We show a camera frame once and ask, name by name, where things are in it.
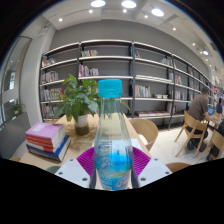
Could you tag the person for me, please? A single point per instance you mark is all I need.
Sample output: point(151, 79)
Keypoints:
point(198, 108)
point(220, 106)

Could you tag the grey bookshelf unit with books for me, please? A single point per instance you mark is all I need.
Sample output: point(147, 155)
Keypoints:
point(110, 66)

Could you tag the red book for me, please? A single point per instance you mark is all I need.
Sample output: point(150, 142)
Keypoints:
point(50, 142)
point(51, 147)

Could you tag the laptop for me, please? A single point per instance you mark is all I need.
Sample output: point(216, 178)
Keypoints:
point(211, 110)

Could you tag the small potted plant on ledge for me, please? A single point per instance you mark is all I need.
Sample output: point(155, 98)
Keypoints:
point(16, 107)

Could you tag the dark blue book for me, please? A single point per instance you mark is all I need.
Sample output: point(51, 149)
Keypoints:
point(56, 154)

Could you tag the clear blue-capped drink bottle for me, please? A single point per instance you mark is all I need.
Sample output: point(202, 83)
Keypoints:
point(112, 160)

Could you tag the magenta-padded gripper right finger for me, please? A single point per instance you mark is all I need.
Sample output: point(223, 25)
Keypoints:
point(155, 169)

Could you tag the pink book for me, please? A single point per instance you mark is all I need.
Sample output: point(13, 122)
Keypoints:
point(43, 130)

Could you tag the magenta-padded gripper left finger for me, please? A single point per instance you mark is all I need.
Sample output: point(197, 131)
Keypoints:
point(70, 169)

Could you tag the green potted plant white pot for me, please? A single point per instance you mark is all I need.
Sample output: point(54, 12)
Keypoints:
point(78, 100)

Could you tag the wooden chair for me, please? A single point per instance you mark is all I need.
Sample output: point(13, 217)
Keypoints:
point(191, 128)
point(145, 128)
point(176, 166)
point(216, 140)

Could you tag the group of ceiling lights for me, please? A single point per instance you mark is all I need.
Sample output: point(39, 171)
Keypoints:
point(128, 4)

